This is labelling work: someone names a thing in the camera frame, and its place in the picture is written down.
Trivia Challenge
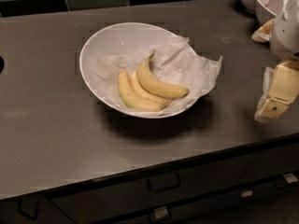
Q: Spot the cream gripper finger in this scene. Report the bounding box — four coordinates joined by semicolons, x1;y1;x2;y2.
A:
254;67;274;123
262;61;299;119

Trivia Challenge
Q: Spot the yellow banana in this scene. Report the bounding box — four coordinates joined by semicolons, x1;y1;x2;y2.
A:
118;69;168;112
131;72;170;105
135;54;189;99

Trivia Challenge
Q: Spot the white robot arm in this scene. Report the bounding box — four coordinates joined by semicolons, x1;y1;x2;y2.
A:
251;0;299;122

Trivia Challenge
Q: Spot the large white bowl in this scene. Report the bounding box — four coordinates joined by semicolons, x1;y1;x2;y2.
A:
79;22;199;119

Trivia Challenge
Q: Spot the bread piece on counter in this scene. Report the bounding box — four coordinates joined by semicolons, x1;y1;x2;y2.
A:
251;20;274;43

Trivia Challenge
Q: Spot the white paper liner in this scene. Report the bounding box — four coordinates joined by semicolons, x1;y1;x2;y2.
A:
90;36;222;119

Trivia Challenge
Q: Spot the white label on drawer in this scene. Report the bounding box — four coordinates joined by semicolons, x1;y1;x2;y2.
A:
241;190;253;198

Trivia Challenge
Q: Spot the dark upper drawer front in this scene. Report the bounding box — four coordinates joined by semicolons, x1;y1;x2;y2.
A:
53;154;255;224

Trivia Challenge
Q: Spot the upper middle drawer handle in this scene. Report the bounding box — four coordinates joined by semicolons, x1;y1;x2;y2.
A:
147;173;180;193

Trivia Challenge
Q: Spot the lower middle drawer handle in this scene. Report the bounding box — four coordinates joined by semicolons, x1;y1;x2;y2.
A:
149;206;171;223

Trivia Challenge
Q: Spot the left drawer handle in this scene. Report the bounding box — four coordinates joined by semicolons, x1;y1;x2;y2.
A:
17;197;39;221

